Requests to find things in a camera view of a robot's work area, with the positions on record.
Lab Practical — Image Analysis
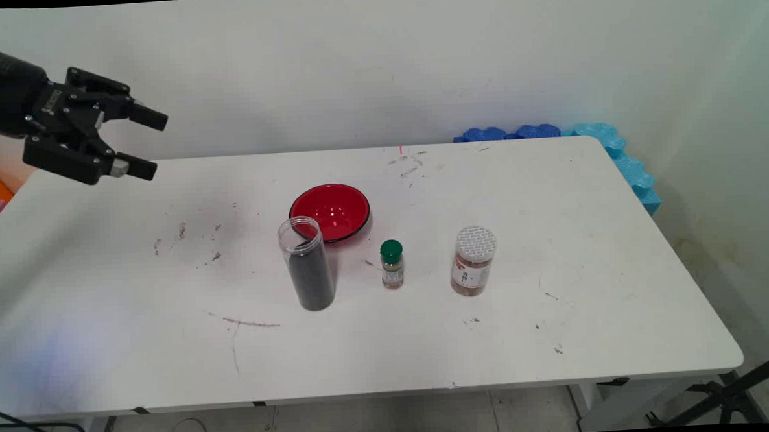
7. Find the green-capped spice bottle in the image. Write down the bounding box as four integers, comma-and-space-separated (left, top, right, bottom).
379, 239, 406, 291

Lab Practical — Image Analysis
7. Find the black hanging cable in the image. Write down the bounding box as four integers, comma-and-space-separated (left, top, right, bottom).
0, 405, 86, 432

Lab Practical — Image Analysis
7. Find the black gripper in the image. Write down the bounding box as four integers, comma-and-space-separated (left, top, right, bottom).
0, 36, 171, 190

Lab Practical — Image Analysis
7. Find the white-lidded peanut jar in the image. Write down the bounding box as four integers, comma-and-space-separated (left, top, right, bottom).
448, 224, 500, 298

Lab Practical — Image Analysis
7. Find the red bowl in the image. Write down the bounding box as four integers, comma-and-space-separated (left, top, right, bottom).
287, 182, 372, 246

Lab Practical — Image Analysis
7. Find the light blue foam mat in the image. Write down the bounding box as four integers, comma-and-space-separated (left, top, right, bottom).
561, 119, 663, 221

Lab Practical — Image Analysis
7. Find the clear jar of black seeds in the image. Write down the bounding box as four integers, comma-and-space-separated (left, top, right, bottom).
277, 214, 337, 313

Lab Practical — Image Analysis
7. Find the black tripod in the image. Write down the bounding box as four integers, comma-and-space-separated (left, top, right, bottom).
644, 350, 769, 429

